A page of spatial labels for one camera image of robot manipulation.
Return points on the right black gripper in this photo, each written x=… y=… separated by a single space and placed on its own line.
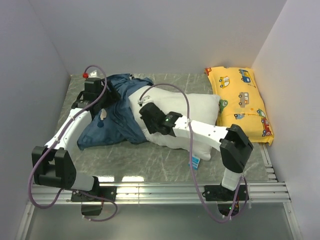
x=151 y=129

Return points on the aluminium mounting rail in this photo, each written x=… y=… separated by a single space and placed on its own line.
x=270 y=191

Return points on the blue white pillow label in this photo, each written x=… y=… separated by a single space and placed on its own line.
x=194 y=161

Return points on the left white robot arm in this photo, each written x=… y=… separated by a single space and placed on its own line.
x=52 y=163

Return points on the blue cartoon pillowcase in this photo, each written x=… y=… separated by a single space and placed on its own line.
x=115 y=124

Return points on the yellow car print pillow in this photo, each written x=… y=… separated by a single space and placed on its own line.
x=240 y=102

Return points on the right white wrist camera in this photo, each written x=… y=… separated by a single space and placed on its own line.
x=143 y=100

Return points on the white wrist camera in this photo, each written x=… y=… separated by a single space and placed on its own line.
x=93 y=74
x=143 y=100

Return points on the white pillow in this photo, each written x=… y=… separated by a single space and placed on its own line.
x=202 y=107

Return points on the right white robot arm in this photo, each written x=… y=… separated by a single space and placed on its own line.
x=234 y=146

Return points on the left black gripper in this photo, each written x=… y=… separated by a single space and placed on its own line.
x=113 y=96

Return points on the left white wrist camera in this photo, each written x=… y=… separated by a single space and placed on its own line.
x=93 y=74

